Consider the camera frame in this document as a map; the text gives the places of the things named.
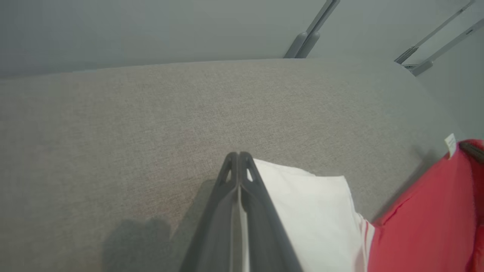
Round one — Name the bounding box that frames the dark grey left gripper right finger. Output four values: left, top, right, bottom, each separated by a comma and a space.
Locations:
240, 151, 303, 272

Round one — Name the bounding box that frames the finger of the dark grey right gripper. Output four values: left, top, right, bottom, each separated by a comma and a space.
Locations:
459, 141, 484, 164

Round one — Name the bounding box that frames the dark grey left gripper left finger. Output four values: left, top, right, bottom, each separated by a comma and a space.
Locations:
180, 152, 240, 272

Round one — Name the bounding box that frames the red white striped jersey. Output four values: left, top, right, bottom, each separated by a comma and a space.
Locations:
240, 133, 484, 272

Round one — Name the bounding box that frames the grey diagonal support bar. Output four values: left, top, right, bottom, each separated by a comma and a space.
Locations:
410, 18, 484, 77
295, 0, 341, 59
284, 0, 334, 59
394, 0, 475, 64

